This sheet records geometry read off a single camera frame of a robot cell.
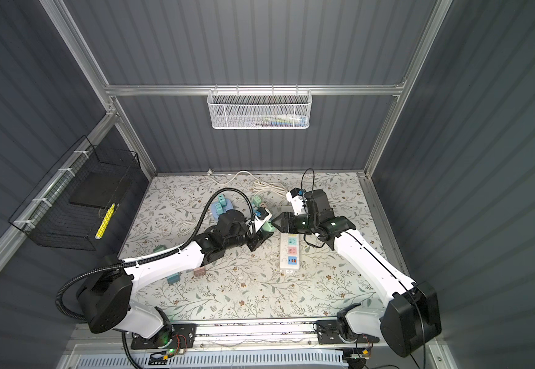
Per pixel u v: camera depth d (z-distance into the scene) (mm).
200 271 847
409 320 389
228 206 1043
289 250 902
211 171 1236
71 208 721
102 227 680
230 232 641
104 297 428
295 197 718
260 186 1119
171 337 716
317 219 600
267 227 769
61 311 426
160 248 920
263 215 693
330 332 735
